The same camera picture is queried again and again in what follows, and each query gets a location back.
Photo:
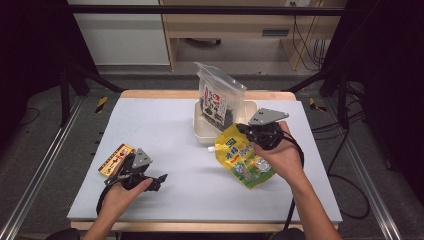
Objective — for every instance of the black metal stand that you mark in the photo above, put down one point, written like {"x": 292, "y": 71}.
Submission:
{"x": 65, "y": 96}
{"x": 342, "y": 100}

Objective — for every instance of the aluminium floor rail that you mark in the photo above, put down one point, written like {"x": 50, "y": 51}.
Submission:
{"x": 366, "y": 173}
{"x": 43, "y": 160}

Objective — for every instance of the clear bag of dried seaweed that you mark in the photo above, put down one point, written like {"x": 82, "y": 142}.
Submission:
{"x": 221, "y": 96}

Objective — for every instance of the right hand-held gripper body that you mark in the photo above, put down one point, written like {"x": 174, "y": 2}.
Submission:
{"x": 266, "y": 133}

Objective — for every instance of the white plastic container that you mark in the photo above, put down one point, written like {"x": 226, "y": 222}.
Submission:
{"x": 203, "y": 131}

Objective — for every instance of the yellow spout pouch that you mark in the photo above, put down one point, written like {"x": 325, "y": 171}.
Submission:
{"x": 238, "y": 160}

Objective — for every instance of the person's left hand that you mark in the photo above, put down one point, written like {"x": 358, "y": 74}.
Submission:
{"x": 120, "y": 201}

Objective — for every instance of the dark curtain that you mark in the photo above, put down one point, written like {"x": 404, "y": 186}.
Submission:
{"x": 30, "y": 50}
{"x": 390, "y": 83}

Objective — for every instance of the wooden desk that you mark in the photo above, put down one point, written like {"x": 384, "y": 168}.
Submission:
{"x": 233, "y": 25}

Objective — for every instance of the wooden table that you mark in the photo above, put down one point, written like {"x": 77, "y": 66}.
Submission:
{"x": 160, "y": 94}

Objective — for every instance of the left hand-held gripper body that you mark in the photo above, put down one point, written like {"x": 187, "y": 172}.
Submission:
{"x": 131, "y": 173}

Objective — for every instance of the pale grey table board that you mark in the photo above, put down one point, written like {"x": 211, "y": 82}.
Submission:
{"x": 166, "y": 133}

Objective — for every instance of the person's right hand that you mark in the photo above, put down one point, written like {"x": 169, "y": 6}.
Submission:
{"x": 285, "y": 160}

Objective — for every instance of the white wall socket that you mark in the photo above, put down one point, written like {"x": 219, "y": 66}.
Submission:
{"x": 296, "y": 2}

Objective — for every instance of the yellow black floor tape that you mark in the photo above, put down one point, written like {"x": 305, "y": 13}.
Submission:
{"x": 101, "y": 104}
{"x": 313, "y": 105}

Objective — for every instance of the small yellow brown box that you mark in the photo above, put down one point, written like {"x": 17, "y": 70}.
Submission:
{"x": 115, "y": 161}

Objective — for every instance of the black horizontal frame bar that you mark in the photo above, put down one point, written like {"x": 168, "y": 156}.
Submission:
{"x": 200, "y": 9}

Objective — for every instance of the white cabinet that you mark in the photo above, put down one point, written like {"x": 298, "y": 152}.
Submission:
{"x": 123, "y": 36}

